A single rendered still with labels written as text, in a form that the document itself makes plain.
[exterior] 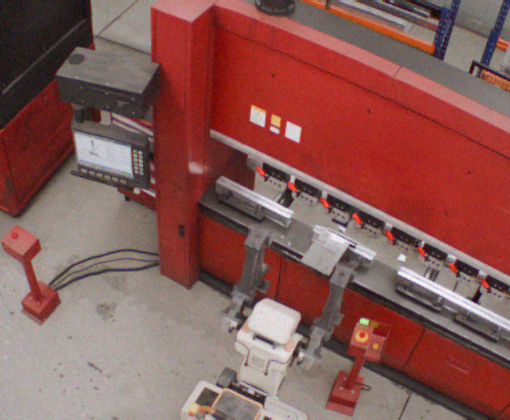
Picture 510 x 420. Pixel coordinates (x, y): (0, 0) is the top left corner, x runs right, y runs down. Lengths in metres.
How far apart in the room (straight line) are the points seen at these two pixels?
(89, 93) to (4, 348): 2.08
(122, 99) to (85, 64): 0.30
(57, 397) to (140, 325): 0.80
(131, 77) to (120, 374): 2.07
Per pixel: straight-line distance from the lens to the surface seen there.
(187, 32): 3.49
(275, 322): 3.46
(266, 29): 3.47
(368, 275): 4.28
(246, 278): 3.54
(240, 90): 3.83
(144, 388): 4.78
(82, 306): 5.12
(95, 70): 3.74
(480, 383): 4.55
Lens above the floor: 4.33
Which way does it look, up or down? 51 degrees down
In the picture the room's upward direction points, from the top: 6 degrees clockwise
